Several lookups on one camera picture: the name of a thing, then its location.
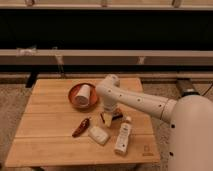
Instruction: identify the brown black eraser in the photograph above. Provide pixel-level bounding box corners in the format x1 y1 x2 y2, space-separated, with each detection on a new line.
99 107 124 122

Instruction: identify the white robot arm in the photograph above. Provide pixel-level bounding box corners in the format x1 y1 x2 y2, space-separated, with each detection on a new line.
96 74 213 171

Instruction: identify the red chili pepper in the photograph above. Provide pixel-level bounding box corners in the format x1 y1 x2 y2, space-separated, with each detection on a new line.
72 118 90 137

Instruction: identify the white paper cup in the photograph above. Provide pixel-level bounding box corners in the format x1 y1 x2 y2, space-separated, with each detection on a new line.
75 84 91 106

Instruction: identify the white plastic bottle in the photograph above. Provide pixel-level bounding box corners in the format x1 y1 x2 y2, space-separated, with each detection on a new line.
114 116 132 155

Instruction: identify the orange bowl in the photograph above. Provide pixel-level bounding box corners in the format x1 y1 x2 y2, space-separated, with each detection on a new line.
68 83 99 109

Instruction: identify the wooden table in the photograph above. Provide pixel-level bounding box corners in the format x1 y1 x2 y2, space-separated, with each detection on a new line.
5 79 160 167

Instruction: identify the black cable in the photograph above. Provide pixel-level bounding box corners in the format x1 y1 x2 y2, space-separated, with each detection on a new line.
201 82 213 98

